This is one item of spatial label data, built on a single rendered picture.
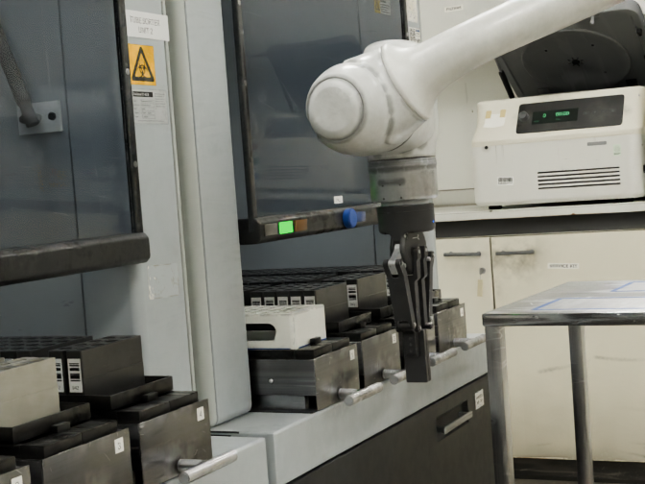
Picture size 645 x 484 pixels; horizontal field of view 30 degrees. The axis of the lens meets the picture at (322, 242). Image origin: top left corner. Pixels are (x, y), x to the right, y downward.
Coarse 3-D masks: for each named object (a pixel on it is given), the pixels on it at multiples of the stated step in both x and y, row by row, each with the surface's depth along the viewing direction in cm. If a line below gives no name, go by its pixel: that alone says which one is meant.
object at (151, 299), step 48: (144, 0) 143; (144, 48) 143; (144, 96) 142; (144, 144) 142; (144, 192) 142; (0, 288) 149; (48, 288) 145; (96, 288) 142; (144, 288) 141; (96, 336) 143; (144, 336) 141; (192, 384) 149; (240, 480) 141
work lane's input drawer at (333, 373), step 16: (320, 336) 167; (256, 352) 164; (272, 352) 163; (288, 352) 162; (304, 352) 161; (320, 352) 162; (336, 352) 165; (352, 352) 170; (256, 368) 163; (272, 368) 162; (288, 368) 161; (304, 368) 160; (320, 368) 161; (336, 368) 165; (352, 368) 170; (256, 384) 164; (272, 384) 162; (288, 384) 161; (304, 384) 160; (320, 384) 160; (336, 384) 165; (352, 384) 170; (320, 400) 160; (336, 400) 165; (352, 400) 159
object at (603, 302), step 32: (576, 288) 210; (608, 288) 206; (640, 288) 202; (512, 320) 182; (544, 320) 179; (576, 320) 177; (608, 320) 175; (640, 320) 172; (576, 352) 221; (576, 384) 221; (576, 416) 222; (512, 448) 186; (576, 448) 222; (512, 480) 185
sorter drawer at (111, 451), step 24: (48, 432) 124; (72, 432) 116; (96, 432) 118; (120, 432) 120; (24, 456) 112; (48, 456) 111; (72, 456) 114; (96, 456) 117; (120, 456) 120; (48, 480) 110; (72, 480) 113; (96, 480) 117; (120, 480) 120
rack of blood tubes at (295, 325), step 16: (304, 304) 172; (320, 304) 171; (256, 320) 165; (272, 320) 164; (288, 320) 163; (304, 320) 165; (320, 320) 169; (256, 336) 176; (272, 336) 175; (288, 336) 163; (304, 336) 165
